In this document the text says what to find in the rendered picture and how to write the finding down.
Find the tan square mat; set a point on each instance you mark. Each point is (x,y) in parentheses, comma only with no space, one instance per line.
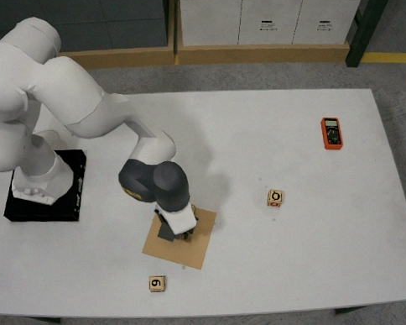
(189,252)

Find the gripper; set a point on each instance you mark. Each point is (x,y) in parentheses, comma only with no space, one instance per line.
(161,218)

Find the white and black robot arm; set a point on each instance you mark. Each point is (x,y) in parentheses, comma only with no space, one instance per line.
(87,111)

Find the orange digital multimeter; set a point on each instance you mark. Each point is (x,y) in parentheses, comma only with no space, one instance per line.
(331,133)

